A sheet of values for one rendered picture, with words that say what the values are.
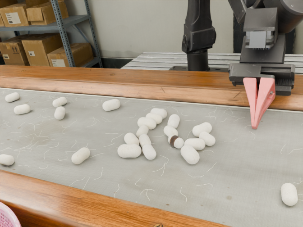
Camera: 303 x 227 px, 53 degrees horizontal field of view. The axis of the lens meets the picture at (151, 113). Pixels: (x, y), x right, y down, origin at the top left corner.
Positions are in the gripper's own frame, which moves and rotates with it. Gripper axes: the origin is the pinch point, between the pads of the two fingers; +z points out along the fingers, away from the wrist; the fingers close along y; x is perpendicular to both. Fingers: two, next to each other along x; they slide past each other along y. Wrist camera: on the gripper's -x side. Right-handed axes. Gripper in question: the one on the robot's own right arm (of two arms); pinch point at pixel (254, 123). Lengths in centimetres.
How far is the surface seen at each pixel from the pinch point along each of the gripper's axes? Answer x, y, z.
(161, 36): 162, -109, -127
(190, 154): -6.8, -7.4, 8.1
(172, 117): -0.6, -13.9, 0.6
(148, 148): -6.7, -14.3, 8.2
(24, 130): -4.2, -43.9, 7.9
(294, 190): -8.7, 6.5, 10.8
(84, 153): -8.7, -24.3, 11.0
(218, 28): 157, -57, -129
